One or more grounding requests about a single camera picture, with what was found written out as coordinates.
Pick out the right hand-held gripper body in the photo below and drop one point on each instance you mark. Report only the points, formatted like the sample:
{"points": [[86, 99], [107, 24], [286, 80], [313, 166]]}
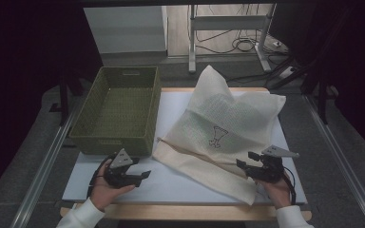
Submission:
{"points": [[266, 169]]}

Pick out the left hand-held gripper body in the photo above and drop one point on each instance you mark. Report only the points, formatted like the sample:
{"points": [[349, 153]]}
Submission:
{"points": [[120, 161]]}

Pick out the cream mesh laundry bag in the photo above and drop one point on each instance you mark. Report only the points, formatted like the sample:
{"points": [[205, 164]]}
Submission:
{"points": [[196, 152]]}

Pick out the green woven basket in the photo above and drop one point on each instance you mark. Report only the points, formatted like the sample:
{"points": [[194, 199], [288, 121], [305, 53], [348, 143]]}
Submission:
{"points": [[123, 107]]}

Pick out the person's right hand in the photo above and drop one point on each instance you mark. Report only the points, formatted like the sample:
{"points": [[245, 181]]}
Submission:
{"points": [[277, 193]]}

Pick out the person's left hand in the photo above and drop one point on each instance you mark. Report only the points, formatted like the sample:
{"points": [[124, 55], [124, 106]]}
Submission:
{"points": [[106, 193]]}

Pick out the white table mat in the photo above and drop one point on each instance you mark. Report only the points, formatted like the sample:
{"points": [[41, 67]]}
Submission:
{"points": [[171, 190]]}

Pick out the black metal stand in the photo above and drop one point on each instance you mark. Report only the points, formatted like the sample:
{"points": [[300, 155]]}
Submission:
{"points": [[322, 101], [64, 95]]}

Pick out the white power strip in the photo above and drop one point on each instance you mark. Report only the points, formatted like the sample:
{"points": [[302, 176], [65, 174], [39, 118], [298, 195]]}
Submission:
{"points": [[287, 72]]}

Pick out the grey cabinet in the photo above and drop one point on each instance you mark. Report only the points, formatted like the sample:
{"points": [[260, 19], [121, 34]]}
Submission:
{"points": [[123, 28]]}

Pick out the dark curtain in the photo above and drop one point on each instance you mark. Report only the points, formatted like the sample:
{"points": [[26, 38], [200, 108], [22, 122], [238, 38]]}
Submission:
{"points": [[355, 63], [19, 63]]}

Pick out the aluminium floor rail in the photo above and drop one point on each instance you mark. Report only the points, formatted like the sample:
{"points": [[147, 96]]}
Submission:
{"points": [[339, 152], [47, 158]]}

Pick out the white metal desk frame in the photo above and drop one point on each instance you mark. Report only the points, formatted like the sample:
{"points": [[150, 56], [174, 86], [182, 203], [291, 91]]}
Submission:
{"points": [[191, 47]]}

